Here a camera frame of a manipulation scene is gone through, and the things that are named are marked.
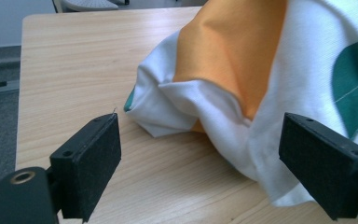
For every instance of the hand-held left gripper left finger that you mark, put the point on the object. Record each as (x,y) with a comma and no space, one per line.
(85,165)

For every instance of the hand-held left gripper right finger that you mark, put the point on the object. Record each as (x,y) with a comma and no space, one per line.
(320,161)

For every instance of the white cloth bag orange green print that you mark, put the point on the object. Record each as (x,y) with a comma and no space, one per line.
(261,77)

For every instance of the grey chair base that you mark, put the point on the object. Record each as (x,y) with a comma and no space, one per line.
(87,4)

